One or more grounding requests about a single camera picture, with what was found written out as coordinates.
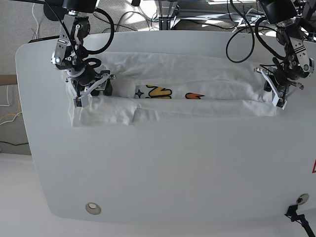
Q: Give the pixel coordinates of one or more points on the right table grommet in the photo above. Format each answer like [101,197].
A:
[303,198]

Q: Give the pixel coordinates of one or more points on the black clamp mount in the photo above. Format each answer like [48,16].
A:
[294,217]

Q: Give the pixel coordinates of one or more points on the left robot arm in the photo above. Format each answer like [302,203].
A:
[288,39]

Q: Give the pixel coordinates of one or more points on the white printed T-shirt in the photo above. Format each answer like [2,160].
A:
[123,107]

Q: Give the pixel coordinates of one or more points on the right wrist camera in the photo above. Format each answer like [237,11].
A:
[81,101]

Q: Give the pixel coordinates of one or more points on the table grommet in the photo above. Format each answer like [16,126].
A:
[93,208]
[303,198]

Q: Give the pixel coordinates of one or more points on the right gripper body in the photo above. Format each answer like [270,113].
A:
[77,84]

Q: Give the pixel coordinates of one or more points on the aluminium table post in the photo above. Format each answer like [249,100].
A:
[167,11]

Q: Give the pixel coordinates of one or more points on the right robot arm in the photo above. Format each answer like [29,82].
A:
[71,56]

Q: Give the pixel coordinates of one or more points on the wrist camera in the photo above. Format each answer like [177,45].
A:
[279,102]
[81,101]

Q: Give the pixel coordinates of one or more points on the red warning sticker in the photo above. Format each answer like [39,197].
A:
[314,167]

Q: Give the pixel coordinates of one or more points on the left table grommet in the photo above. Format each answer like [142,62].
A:
[93,208]

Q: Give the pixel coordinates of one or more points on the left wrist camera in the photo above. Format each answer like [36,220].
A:
[279,102]

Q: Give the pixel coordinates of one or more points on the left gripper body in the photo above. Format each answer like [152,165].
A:
[279,82]

